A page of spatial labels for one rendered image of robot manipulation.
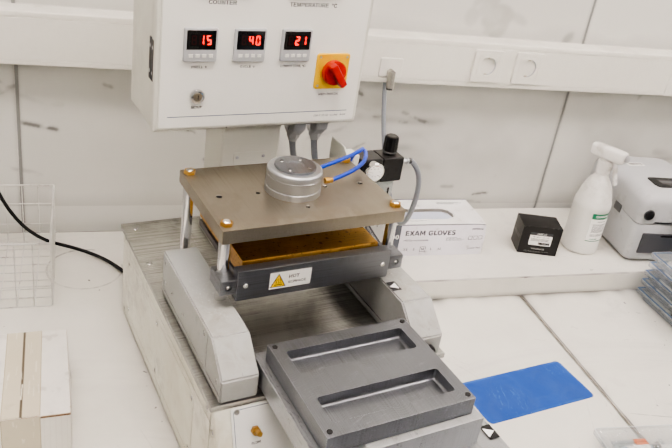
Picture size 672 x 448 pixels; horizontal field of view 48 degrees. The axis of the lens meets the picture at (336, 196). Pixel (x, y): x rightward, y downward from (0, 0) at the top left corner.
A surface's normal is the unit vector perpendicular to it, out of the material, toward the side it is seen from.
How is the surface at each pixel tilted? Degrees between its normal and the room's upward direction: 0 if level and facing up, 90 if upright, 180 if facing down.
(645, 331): 0
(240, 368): 41
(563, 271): 0
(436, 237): 90
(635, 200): 86
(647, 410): 0
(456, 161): 90
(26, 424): 88
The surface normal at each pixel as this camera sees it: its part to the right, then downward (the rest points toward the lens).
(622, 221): -0.97, -0.04
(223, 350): 0.40, -0.38
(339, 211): 0.14, -0.89
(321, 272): 0.46, 0.45
